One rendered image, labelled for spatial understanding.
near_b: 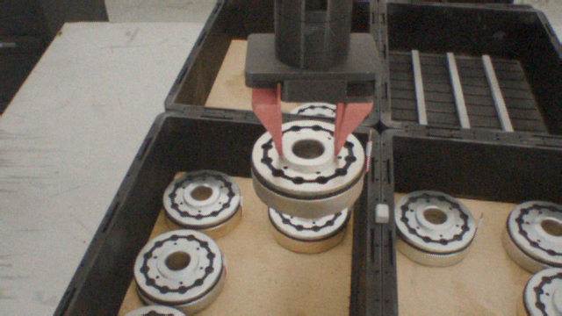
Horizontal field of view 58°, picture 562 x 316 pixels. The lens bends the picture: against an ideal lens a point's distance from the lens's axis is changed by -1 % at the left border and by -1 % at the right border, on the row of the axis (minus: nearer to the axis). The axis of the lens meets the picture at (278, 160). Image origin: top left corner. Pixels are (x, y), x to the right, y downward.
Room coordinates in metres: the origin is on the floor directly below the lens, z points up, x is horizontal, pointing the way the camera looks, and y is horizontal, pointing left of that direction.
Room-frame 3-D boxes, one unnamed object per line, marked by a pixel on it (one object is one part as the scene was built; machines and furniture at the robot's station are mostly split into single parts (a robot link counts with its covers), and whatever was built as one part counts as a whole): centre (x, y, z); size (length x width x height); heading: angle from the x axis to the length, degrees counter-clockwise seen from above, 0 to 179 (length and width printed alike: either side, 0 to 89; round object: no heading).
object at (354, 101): (0.35, -0.04, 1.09); 0.07 x 0.07 x 0.09; 0
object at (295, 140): (0.35, -0.03, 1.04); 0.05 x 0.05 x 0.01
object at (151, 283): (0.37, 0.12, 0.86); 0.10 x 0.10 x 0.01
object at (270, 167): (0.35, -0.03, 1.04); 0.10 x 0.10 x 0.01
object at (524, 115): (0.71, -0.31, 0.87); 0.40 x 0.30 x 0.11; 172
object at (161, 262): (0.37, 0.12, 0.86); 0.05 x 0.05 x 0.01
